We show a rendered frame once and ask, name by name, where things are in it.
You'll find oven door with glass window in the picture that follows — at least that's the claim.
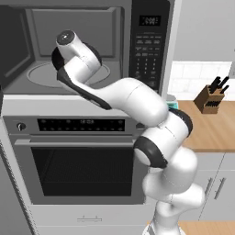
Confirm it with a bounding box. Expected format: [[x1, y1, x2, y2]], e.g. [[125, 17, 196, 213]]
[[13, 139, 147, 206]]

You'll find black and grey microwave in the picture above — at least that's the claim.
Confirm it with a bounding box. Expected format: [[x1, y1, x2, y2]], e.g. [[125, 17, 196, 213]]
[[0, 0, 172, 96]]

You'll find grey cupboard door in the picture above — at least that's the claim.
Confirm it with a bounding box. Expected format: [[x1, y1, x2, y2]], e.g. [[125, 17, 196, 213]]
[[198, 152, 235, 222], [183, 152, 227, 222]]

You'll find dark microwave door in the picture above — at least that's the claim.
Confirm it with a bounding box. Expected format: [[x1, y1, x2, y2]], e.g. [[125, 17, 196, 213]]
[[0, 3, 5, 125]]

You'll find stainless steel oven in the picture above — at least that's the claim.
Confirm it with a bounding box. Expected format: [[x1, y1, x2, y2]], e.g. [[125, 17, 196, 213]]
[[2, 106, 149, 207]]

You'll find teal and white object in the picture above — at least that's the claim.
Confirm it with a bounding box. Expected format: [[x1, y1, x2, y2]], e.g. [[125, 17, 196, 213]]
[[165, 94, 180, 112]]

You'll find wooden knife block with knives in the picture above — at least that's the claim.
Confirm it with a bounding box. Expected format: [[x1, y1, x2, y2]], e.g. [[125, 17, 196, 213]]
[[193, 75, 230, 115]]

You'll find white drawer front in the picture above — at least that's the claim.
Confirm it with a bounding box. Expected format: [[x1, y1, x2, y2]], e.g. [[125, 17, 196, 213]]
[[28, 203, 158, 228]]

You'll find silver oven door handle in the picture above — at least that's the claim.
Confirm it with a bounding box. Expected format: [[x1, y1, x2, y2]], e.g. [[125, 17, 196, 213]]
[[14, 139, 138, 148]]

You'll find silver drawer handle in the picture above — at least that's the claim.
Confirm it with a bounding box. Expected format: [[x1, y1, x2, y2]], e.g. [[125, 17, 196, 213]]
[[76, 215, 103, 222]]

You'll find silver cupboard handle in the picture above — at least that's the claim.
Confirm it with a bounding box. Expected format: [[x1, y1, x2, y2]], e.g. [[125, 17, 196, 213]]
[[204, 176, 214, 197], [213, 176, 227, 200]]

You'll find grey wall cupboard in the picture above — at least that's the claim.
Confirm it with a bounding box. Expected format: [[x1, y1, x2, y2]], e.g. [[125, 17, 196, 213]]
[[173, 0, 235, 62]]

